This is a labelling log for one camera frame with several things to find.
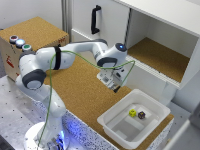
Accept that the red button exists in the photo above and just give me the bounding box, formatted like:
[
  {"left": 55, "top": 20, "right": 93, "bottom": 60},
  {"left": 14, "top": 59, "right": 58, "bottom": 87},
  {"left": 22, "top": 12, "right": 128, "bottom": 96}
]
[{"left": 9, "top": 34, "right": 19, "bottom": 45}]

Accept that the green cable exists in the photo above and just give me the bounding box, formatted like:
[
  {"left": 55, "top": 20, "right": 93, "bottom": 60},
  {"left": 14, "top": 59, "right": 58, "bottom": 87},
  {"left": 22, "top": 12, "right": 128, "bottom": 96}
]
[{"left": 36, "top": 49, "right": 136, "bottom": 149}]

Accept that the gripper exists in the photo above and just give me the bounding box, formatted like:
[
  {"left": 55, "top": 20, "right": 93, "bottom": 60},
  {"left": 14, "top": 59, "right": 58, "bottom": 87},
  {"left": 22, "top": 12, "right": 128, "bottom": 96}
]
[{"left": 96, "top": 67, "right": 123, "bottom": 94}]

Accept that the blue button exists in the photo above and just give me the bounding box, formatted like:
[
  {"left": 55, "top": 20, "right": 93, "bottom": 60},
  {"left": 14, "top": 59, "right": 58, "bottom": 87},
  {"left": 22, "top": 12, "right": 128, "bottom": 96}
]
[{"left": 15, "top": 38, "right": 26, "bottom": 49}]

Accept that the wooden drawer box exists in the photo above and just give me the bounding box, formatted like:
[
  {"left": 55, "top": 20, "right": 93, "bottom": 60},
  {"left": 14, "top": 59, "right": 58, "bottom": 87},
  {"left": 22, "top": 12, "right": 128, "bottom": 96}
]
[{"left": 0, "top": 16, "right": 71, "bottom": 82}]

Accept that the white plastic box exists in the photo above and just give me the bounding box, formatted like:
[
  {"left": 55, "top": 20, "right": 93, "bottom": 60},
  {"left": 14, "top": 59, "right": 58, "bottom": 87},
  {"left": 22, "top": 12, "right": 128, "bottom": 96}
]
[{"left": 96, "top": 88, "right": 171, "bottom": 150}]

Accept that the black door handle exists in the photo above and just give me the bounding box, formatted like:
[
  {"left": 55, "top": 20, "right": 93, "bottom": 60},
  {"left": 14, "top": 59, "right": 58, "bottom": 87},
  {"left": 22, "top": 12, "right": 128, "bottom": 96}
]
[{"left": 90, "top": 4, "right": 102, "bottom": 35}]

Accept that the green button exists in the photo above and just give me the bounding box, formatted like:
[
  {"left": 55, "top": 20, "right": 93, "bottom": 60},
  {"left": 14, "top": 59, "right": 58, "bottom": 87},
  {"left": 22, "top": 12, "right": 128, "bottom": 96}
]
[{"left": 21, "top": 43, "right": 33, "bottom": 54}]

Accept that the white sliding door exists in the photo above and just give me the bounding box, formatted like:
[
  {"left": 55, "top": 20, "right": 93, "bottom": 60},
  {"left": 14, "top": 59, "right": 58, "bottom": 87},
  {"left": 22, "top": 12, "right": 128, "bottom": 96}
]
[{"left": 70, "top": 0, "right": 131, "bottom": 51}]

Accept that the yellow block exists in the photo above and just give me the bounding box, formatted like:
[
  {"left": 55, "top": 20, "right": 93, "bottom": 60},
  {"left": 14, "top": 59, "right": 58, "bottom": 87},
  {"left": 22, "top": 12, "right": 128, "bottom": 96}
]
[{"left": 128, "top": 108, "right": 137, "bottom": 118}]

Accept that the white cabinet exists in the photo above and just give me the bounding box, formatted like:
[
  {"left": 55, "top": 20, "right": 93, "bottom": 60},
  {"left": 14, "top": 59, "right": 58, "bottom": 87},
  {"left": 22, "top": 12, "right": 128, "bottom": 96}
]
[{"left": 65, "top": 0, "right": 200, "bottom": 108}]

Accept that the purple block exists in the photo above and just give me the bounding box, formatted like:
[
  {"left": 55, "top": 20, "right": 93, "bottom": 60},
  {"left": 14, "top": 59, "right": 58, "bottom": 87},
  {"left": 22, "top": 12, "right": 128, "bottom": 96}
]
[{"left": 137, "top": 110, "right": 147, "bottom": 120}]

